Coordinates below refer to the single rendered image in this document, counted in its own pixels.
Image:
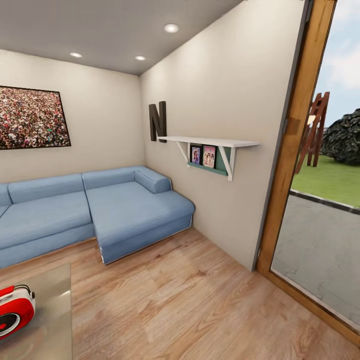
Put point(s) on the sofa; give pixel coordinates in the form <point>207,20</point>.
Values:
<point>126,209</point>

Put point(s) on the coffee table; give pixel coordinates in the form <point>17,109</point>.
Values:
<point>48,336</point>

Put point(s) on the radio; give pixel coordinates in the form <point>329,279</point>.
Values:
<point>17,309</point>

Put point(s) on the picture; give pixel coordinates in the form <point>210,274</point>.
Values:
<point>195,154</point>
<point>208,155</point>
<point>32,118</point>

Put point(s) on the decorative sign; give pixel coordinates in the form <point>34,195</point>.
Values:
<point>158,122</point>

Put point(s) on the door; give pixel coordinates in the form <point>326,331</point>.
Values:
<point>310,240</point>

